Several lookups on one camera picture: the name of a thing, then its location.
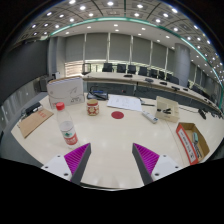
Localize red and cream mug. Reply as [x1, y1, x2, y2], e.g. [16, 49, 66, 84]
[86, 99, 100, 117]

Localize black clip tool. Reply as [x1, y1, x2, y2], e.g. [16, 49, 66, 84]
[157, 107, 172, 114]

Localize clear red-capped water bottle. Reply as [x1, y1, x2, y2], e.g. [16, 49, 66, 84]
[55, 101, 80, 149]

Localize open brown red-sided cardboard box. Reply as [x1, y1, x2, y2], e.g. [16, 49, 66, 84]
[175, 122, 211, 166]

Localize beige open organizer box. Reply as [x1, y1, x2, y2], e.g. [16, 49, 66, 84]
[155, 95, 181, 123]

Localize large white cardboard box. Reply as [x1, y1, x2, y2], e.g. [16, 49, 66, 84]
[46, 76, 86, 109]

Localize row of black chairs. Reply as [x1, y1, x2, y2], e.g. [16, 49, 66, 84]
[81, 62, 181, 85]

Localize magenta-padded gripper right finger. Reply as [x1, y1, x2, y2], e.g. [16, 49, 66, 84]
[131, 142, 184, 186]

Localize white remote control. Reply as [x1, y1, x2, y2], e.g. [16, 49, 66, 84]
[141, 110, 159, 125]

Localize flat round red coaster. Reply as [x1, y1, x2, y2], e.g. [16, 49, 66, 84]
[110, 110, 125, 120]

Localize white printed paper sheet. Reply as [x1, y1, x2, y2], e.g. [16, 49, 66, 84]
[106, 94, 144, 113]

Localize dark grey box monitor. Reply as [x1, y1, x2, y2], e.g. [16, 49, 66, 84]
[38, 74, 54, 93]

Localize long curved conference desk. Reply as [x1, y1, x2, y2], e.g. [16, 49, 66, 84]
[82, 72, 223, 116]

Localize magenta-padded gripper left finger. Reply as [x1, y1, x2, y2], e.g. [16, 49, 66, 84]
[41, 142, 92, 186]

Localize round ceiling lights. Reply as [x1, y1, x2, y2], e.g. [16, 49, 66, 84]
[29, 0, 221, 68]

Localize black handheld device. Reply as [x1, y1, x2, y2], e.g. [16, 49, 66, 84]
[20, 101, 43, 119]

